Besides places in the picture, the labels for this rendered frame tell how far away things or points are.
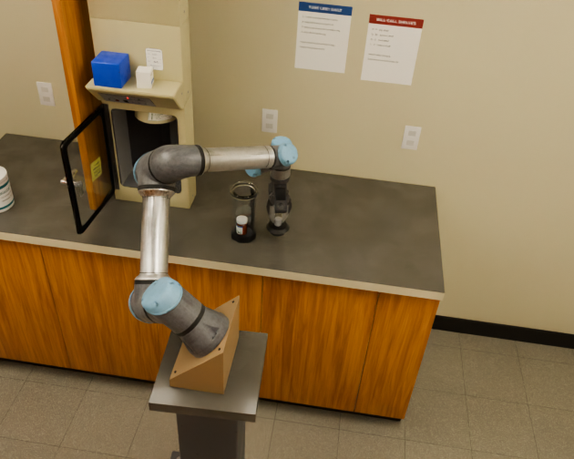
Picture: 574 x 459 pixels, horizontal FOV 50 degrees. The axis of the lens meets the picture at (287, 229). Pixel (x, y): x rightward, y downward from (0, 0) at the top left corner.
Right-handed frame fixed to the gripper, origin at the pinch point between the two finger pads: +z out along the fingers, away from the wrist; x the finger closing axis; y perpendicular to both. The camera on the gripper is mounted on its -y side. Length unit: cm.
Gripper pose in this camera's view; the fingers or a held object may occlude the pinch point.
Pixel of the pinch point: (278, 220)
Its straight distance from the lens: 239.0
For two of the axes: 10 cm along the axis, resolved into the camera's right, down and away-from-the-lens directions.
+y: -1.2, -6.3, 7.7
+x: -9.9, 0.3, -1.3
